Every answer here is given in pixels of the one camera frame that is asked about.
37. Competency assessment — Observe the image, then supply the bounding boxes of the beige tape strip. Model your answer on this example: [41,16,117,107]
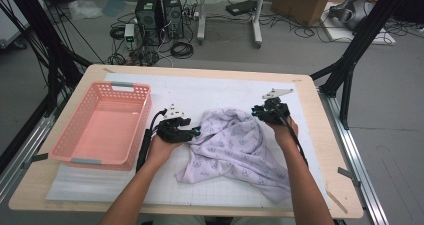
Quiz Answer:
[325,181,349,215]

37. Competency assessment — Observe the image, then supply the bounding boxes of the lilac printed towel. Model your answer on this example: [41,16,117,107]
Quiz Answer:
[175,107,292,204]

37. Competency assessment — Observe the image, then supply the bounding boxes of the black metal stand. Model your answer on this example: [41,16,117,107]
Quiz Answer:
[309,0,414,131]
[0,0,93,116]

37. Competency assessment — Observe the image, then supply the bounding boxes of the white cabinet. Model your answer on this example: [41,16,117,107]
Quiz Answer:
[0,0,30,49]

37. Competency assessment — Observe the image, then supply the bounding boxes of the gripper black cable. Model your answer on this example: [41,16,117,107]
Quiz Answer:
[135,108,168,173]
[271,99,309,168]

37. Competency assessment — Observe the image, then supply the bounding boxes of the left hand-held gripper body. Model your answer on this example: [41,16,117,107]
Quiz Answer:
[155,103,195,144]

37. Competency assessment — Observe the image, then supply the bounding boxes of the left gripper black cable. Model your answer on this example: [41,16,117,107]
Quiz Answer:
[135,108,168,173]

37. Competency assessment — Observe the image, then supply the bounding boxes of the aluminium rail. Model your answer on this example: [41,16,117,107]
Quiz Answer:
[0,94,68,204]
[318,88,390,225]

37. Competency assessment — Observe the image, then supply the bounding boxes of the large black computer tower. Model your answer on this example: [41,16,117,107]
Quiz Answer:
[134,0,164,47]

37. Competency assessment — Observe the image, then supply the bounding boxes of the slim black computer tower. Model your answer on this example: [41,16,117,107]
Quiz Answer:
[161,0,185,40]

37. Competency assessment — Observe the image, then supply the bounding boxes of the coiled black cable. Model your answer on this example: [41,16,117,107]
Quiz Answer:
[170,41,195,60]

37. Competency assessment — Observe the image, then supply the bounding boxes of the grey metal bracket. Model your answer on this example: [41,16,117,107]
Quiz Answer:
[338,166,362,188]
[21,153,49,169]

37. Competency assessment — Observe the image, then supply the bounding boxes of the white stand frame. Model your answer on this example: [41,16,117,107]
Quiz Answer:
[196,0,268,49]

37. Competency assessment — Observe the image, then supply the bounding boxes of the crumpled clear plastic bag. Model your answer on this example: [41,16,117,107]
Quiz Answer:
[68,0,104,21]

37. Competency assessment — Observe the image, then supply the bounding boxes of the grey rounded device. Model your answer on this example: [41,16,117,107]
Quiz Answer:
[328,0,376,31]

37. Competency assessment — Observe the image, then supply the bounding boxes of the pink plastic basket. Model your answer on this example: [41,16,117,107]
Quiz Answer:
[48,80,153,172]

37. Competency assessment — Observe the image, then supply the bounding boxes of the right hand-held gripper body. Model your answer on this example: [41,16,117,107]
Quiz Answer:
[256,88,294,125]

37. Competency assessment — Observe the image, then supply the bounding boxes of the white power adapter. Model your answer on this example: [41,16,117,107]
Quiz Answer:
[123,23,136,43]

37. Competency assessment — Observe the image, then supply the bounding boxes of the white floor board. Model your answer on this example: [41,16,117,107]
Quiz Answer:
[321,1,397,46]

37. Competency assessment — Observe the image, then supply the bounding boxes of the person's right hand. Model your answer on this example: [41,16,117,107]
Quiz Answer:
[266,114,299,149]

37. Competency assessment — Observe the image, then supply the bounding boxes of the person's left hand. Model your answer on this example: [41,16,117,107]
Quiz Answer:
[146,134,184,168]

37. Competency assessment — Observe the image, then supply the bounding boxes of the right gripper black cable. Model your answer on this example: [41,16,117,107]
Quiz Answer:
[271,99,309,168]

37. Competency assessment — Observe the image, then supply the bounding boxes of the flat black device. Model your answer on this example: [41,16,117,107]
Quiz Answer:
[225,0,258,17]

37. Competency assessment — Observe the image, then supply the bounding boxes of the open cardboard box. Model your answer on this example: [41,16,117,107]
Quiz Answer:
[271,0,334,28]

